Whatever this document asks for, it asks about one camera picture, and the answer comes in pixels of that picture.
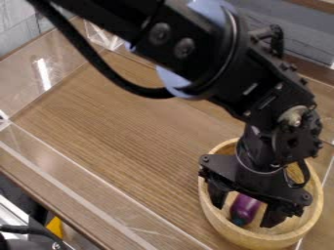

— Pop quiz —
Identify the black cable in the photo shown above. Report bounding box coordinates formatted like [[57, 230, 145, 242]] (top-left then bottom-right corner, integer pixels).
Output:
[[24, 0, 175, 100]]

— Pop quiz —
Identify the brown wooden bowl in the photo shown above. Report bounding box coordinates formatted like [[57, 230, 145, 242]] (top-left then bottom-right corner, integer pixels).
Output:
[[198, 139, 323, 250]]

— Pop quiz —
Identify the purple toy eggplant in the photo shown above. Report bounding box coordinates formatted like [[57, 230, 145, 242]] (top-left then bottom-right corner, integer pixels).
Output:
[[230, 193, 260, 227]]

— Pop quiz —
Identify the black device with yellow label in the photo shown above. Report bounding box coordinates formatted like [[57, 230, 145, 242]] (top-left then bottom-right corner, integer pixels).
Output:
[[0, 207, 93, 250]]

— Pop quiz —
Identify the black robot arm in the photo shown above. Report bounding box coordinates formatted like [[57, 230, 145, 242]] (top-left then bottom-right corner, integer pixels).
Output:
[[45, 0, 322, 228]]

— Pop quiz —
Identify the clear acrylic corner bracket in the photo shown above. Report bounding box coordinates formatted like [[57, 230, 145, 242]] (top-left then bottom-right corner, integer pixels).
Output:
[[84, 21, 124, 51]]

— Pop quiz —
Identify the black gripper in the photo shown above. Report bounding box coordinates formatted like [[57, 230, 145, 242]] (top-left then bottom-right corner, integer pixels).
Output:
[[196, 152, 314, 229]]

